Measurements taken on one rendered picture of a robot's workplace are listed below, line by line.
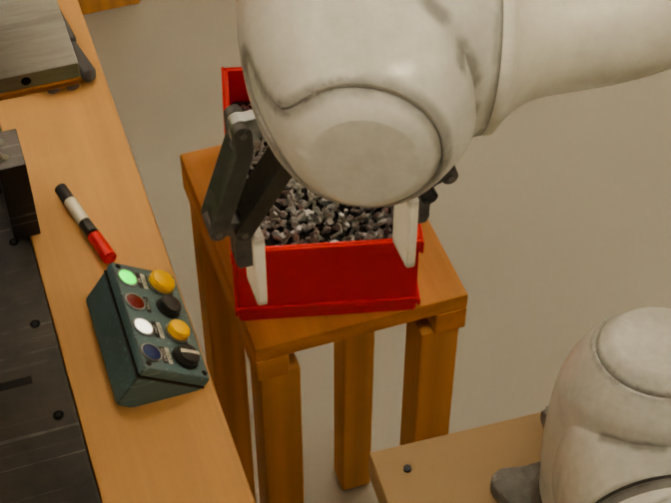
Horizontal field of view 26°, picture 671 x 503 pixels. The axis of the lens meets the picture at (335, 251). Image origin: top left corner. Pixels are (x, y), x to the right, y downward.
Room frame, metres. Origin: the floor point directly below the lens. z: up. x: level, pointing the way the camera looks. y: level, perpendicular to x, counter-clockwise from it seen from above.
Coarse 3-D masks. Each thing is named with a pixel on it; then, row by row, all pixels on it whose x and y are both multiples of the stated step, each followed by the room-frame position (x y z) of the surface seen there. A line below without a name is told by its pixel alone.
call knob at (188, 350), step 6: (180, 348) 0.92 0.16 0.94; (186, 348) 0.92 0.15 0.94; (192, 348) 0.92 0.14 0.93; (180, 354) 0.91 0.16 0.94; (186, 354) 0.91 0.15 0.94; (192, 354) 0.91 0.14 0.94; (198, 354) 0.92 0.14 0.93; (180, 360) 0.91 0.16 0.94; (186, 360) 0.90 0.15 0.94; (192, 360) 0.91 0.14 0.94; (198, 360) 0.91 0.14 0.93; (192, 366) 0.90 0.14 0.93
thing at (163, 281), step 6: (156, 270) 1.02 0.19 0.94; (162, 270) 1.03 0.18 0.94; (150, 276) 1.01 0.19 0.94; (156, 276) 1.01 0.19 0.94; (162, 276) 1.02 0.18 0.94; (168, 276) 1.02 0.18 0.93; (150, 282) 1.01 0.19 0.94; (156, 282) 1.01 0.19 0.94; (162, 282) 1.01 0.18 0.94; (168, 282) 1.01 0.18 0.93; (174, 282) 1.02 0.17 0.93; (156, 288) 1.00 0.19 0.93; (162, 288) 1.00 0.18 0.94; (168, 288) 1.00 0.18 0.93
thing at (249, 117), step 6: (234, 114) 0.69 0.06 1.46; (240, 114) 0.69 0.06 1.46; (246, 114) 0.69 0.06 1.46; (252, 114) 0.69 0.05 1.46; (228, 120) 0.68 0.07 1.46; (234, 120) 0.68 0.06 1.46; (240, 120) 0.68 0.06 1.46; (246, 120) 0.68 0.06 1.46; (252, 120) 0.68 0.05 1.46; (228, 126) 0.68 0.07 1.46; (252, 126) 0.68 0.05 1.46; (258, 126) 0.68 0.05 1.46; (228, 132) 0.69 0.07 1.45; (252, 132) 0.68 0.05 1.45; (258, 132) 0.68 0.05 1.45; (258, 138) 0.68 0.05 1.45; (258, 144) 0.68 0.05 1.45
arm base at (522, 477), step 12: (540, 420) 0.86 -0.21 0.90; (504, 468) 0.80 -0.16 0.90; (516, 468) 0.80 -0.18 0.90; (528, 468) 0.80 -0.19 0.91; (492, 480) 0.79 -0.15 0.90; (504, 480) 0.78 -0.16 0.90; (516, 480) 0.78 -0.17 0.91; (528, 480) 0.78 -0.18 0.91; (492, 492) 0.78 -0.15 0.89; (504, 492) 0.77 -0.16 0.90; (516, 492) 0.77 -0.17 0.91; (528, 492) 0.77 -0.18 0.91
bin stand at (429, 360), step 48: (192, 192) 1.29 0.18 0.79; (432, 240) 1.20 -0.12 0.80; (432, 288) 1.12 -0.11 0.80; (240, 336) 1.31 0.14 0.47; (288, 336) 1.05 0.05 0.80; (336, 336) 1.06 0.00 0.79; (432, 336) 1.10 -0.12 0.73; (240, 384) 1.31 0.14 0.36; (288, 384) 1.04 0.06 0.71; (336, 384) 1.39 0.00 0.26; (432, 384) 1.10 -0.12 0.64; (240, 432) 1.31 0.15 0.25; (288, 432) 1.04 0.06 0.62; (336, 432) 1.39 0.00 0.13; (432, 432) 1.11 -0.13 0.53; (288, 480) 1.04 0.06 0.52
